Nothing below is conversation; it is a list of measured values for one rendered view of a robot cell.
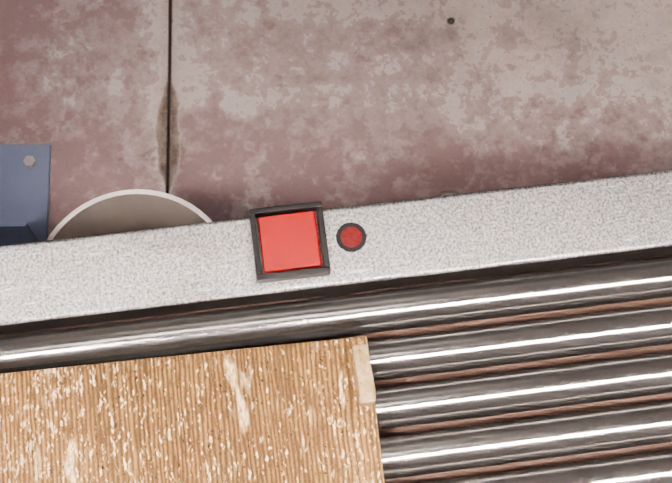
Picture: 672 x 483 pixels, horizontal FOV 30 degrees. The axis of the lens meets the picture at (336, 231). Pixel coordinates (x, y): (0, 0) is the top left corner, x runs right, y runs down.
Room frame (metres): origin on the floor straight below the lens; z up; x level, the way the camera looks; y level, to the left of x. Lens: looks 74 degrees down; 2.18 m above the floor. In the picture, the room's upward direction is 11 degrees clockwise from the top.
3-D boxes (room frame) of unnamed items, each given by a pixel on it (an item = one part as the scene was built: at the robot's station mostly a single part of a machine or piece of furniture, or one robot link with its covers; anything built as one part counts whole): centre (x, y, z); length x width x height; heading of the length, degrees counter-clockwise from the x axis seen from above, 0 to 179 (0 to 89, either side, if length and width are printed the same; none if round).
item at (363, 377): (0.20, -0.05, 0.95); 0.06 x 0.02 x 0.03; 17
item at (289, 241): (0.33, 0.04, 0.92); 0.06 x 0.06 x 0.01; 18
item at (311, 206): (0.33, 0.04, 0.92); 0.08 x 0.08 x 0.02; 18
